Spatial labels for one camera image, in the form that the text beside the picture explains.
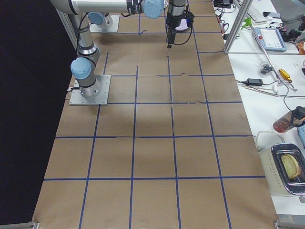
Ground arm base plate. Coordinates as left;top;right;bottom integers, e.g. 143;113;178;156
69;75;111;105
88;12;120;33

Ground toast slice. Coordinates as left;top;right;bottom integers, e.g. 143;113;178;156
281;154;301;179

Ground clear bottle red contents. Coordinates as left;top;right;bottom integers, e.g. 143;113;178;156
273;106;305;133

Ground blue teach pendant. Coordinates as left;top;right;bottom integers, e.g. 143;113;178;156
254;27;287;52

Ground yellow tool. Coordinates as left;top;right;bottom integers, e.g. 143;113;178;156
278;69;292;83

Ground wooden chopstick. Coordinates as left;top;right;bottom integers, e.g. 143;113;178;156
244;87;278;96

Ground white toaster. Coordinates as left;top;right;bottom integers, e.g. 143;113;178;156
258;143;305;198

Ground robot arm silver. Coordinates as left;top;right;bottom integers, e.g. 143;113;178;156
51;0;165;99
88;12;113;28

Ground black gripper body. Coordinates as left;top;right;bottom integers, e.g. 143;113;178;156
166;10;194;41

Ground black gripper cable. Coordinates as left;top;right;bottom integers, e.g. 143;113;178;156
173;7;193;45

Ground aluminium frame post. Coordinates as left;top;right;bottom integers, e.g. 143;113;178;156
224;0;253;54

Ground white keyboard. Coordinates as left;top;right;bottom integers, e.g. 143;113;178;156
233;0;267;25

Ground brown paper table cover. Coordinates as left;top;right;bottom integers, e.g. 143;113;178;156
33;0;276;229

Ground long grabber stick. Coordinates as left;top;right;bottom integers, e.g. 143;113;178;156
241;17;298;92

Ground black power adapter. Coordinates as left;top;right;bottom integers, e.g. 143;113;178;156
245;78;264;86

